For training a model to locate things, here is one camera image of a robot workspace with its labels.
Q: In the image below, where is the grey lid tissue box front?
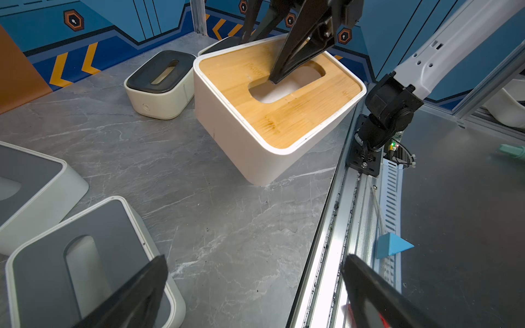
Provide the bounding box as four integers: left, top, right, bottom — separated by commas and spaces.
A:
5, 196, 160, 327

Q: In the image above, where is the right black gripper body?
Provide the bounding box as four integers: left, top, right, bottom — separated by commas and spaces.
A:
246, 0, 364, 45

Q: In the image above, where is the right aluminium corner post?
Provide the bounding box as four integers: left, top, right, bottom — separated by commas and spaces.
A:
189, 0, 208, 36

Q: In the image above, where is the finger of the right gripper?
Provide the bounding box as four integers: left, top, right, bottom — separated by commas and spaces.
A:
241, 0, 291, 43
269, 8, 340, 84

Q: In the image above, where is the dark lid cream box right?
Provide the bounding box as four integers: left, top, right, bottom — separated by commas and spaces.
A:
198, 36, 241, 56

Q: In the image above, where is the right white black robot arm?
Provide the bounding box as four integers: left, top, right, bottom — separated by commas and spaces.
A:
241, 1, 524, 153

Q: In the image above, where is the grey lid tissue box left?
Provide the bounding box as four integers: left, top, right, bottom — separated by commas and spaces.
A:
1, 142, 89, 256

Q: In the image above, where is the dark lid cream box left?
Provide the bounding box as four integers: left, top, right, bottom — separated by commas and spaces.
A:
124, 50, 196, 120

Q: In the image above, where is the grey lid tissue box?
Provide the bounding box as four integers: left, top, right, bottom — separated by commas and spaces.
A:
1, 142, 89, 256
5, 196, 160, 327

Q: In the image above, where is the dark lid cream box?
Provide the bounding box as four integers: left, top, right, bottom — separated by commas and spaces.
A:
124, 50, 196, 120
198, 36, 241, 56

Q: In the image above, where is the bamboo lid white tissue box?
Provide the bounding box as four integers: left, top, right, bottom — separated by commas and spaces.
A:
193, 35, 366, 186

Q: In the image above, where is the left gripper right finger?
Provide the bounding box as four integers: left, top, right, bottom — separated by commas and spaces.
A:
341, 254, 439, 327

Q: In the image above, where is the blue triangle piece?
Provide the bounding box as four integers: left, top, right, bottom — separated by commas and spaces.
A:
375, 233, 414, 259

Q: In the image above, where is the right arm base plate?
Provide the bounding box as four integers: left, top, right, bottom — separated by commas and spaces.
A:
345, 114, 383, 178

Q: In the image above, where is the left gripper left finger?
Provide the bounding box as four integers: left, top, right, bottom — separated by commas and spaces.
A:
75, 255, 168, 327

